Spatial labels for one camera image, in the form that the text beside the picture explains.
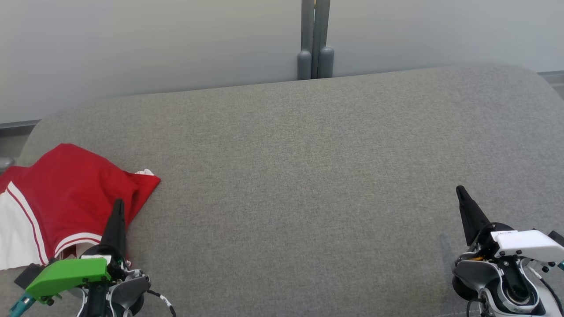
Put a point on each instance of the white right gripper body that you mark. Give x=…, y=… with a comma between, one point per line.
x=528, y=244

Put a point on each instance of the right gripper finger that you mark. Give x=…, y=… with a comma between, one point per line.
x=471, y=215

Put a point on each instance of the red shorts with white stripe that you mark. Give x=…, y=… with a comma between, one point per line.
x=79, y=189

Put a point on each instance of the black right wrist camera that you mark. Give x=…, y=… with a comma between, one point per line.
x=557, y=237

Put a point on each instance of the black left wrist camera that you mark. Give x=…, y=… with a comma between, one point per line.
x=27, y=275

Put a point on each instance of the teal left camera connector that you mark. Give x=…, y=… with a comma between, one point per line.
x=20, y=306

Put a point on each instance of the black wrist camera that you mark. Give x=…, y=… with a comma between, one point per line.
x=557, y=237
x=27, y=275

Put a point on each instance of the grey round metal knob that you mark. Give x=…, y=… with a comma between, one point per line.
x=4, y=164

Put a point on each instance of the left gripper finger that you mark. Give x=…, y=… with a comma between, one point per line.
x=116, y=229

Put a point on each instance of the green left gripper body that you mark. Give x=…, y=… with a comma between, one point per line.
x=66, y=273

